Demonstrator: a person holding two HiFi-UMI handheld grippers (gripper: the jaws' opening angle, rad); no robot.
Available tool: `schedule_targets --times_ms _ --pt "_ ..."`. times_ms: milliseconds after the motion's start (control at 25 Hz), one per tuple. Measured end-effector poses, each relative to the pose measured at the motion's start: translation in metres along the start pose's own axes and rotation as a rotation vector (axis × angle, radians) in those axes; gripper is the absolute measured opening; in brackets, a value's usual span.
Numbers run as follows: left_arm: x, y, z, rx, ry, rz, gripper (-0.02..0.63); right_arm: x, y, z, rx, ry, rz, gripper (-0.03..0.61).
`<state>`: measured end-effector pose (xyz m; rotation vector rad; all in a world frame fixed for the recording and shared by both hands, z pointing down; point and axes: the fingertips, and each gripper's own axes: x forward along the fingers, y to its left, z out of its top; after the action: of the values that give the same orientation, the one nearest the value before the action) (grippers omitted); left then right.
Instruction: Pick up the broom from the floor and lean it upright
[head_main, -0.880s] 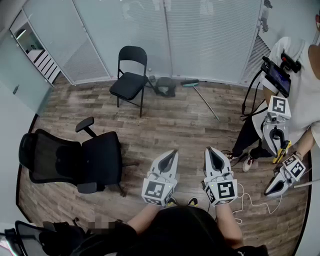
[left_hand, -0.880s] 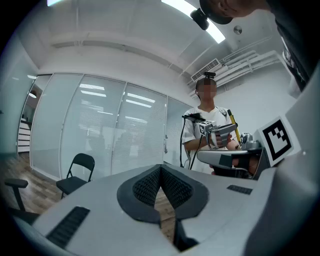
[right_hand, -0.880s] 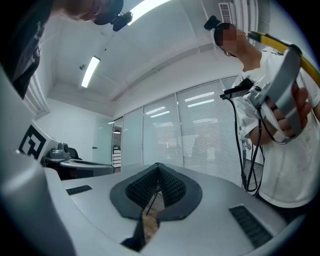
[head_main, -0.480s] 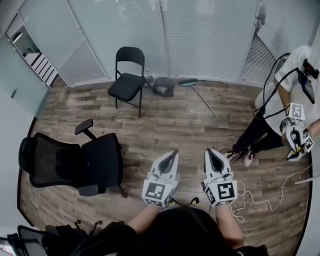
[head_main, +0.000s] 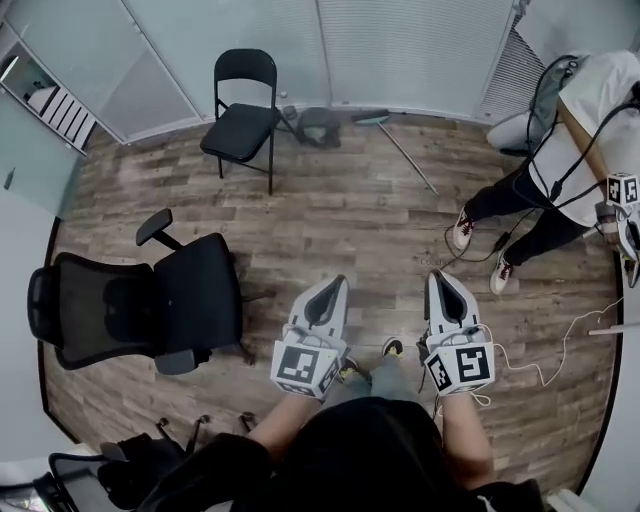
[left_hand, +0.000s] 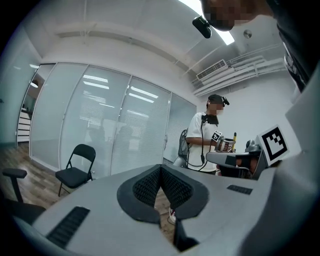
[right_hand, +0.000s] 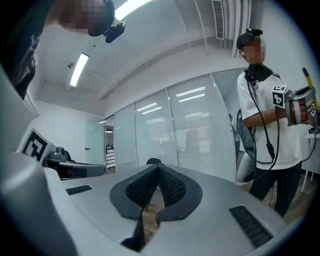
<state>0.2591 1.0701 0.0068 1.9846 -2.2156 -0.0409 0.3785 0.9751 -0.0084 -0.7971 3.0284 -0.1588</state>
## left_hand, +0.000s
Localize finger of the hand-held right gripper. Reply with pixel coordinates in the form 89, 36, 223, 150
206, 151, 252, 168

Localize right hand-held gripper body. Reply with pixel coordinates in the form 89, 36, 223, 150
246, 124, 291, 181

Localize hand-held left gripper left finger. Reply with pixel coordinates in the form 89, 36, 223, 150
32, 164, 181, 256

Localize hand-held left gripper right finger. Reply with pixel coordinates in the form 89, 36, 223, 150
161, 152, 311, 253

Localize person's right hand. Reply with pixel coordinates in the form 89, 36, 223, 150
236, 157, 256, 174

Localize grey office chair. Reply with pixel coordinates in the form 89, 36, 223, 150
173, 127, 191, 168

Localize black folding chair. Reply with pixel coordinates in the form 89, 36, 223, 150
54, 143, 97, 198

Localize white ceiling pipes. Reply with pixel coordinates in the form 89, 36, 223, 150
191, 42, 288, 98

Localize white air vent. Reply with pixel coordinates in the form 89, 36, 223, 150
195, 59, 229, 81

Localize ceiling light panel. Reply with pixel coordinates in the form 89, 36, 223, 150
177, 0, 236, 46

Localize person's black shirt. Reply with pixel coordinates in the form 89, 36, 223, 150
265, 0, 315, 94

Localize person's head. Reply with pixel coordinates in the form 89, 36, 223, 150
201, 0, 275, 32

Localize person's black head camera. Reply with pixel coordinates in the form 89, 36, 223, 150
191, 15, 213, 39

